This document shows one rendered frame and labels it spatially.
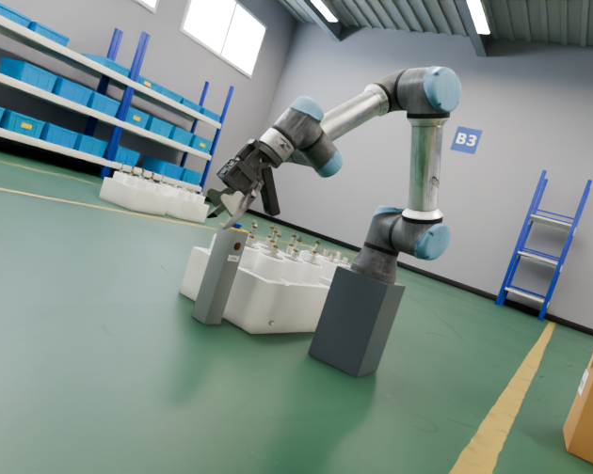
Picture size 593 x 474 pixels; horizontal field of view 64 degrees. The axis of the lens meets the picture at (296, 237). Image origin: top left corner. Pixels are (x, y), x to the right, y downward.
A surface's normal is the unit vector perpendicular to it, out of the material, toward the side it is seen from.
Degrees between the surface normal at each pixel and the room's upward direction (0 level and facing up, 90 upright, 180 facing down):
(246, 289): 90
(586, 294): 90
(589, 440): 90
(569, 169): 90
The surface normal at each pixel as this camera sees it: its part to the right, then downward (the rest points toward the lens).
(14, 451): 0.31, -0.95
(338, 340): -0.50, -0.11
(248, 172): 0.39, 0.20
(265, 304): 0.75, 0.29
